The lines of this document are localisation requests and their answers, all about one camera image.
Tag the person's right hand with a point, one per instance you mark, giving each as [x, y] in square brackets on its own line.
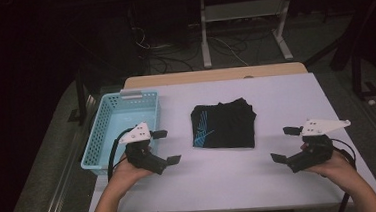
[337, 167]

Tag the black shirt blue print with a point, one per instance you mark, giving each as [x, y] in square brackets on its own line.
[231, 126]

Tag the small white ball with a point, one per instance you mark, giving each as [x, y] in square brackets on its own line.
[371, 102]

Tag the light blue plastic basket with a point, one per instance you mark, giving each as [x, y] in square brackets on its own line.
[116, 117]

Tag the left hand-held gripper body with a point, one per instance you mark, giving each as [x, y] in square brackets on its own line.
[143, 157]

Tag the person's left hand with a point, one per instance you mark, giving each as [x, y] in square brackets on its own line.
[127, 173]

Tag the white metal stand frame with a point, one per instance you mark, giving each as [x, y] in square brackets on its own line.
[246, 10]

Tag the white board table cover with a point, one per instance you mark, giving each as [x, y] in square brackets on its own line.
[215, 184]

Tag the black metal stand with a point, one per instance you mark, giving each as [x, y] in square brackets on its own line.
[357, 74]
[81, 96]

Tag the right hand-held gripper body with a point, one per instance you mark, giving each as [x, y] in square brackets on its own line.
[316, 152]

